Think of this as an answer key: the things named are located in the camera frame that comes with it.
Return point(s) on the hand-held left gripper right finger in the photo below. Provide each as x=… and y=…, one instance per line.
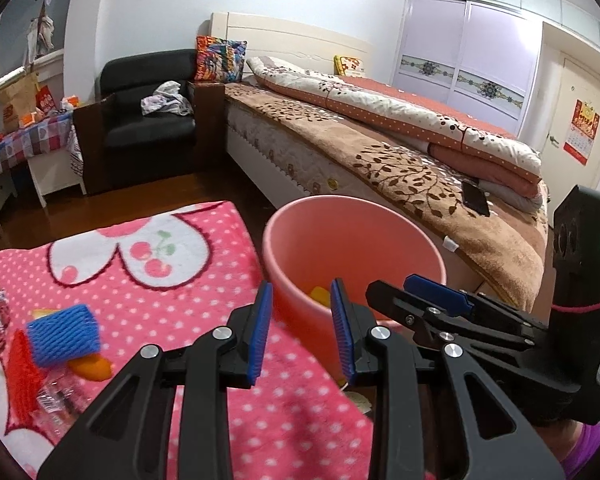
x=342, y=335

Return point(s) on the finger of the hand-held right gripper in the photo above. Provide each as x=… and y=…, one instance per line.
x=400, y=305
x=440, y=292

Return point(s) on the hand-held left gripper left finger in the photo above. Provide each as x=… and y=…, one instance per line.
x=260, y=335

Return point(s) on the pink plastic bucket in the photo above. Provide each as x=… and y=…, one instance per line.
x=350, y=240

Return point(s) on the orange peel piece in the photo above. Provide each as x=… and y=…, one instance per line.
x=42, y=314
x=90, y=366

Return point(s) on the blue foam net sleeve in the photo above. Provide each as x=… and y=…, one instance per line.
x=62, y=332

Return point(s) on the clear plastic wrapper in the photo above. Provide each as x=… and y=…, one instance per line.
x=55, y=397

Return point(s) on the red foam net sleeve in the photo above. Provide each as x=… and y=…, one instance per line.
x=22, y=375

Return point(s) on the pink polka-dot blanket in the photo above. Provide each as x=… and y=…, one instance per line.
x=180, y=310

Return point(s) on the black phone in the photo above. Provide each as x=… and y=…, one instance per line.
x=475, y=199

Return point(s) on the brown leaf-pattern blanket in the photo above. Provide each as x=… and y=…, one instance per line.
x=370, y=160

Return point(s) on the white door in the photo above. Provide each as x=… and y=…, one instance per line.
x=565, y=110

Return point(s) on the folded floral quilt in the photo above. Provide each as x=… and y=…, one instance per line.
x=405, y=115

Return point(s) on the black leather armchair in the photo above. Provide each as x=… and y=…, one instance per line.
x=140, y=140

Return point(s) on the yellow floral cushion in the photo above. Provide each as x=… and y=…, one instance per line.
x=349, y=66

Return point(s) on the lilac sliding wardrobe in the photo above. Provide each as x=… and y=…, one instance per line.
x=455, y=45

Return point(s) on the crumpled white clothes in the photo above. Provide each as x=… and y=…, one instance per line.
x=165, y=100

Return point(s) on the colourful patterned cushion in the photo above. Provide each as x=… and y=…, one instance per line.
x=220, y=59

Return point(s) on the white bed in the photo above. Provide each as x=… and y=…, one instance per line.
x=290, y=35

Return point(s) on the orange white box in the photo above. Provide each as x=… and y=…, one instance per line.
x=70, y=102

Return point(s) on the table with checked cloth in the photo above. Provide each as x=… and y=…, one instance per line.
x=25, y=145

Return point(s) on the red gift bag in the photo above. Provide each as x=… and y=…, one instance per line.
x=44, y=100

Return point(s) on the brown paper bag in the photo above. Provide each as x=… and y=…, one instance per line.
x=17, y=102

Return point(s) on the wooden coat rack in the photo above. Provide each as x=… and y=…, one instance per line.
x=40, y=30

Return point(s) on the large window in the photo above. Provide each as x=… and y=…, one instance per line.
x=10, y=35

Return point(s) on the red wall calendar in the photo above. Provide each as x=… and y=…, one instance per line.
x=582, y=132

